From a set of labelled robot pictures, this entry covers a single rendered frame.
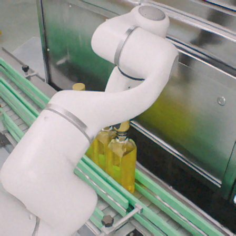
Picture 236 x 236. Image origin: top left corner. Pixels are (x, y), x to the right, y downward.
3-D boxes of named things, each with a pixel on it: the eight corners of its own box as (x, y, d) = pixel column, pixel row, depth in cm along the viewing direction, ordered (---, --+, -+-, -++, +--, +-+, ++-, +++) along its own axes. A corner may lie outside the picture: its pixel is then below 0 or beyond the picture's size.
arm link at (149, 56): (47, 125, 51) (117, 36, 59) (117, 168, 48) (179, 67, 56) (37, 100, 43) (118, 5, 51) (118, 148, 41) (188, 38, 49)
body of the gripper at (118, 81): (141, 45, 68) (131, 81, 77) (105, 60, 63) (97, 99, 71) (167, 65, 65) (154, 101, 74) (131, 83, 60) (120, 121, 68)
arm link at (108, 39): (143, 48, 47) (88, 23, 49) (128, 97, 55) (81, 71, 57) (178, 12, 56) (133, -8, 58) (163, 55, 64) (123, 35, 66)
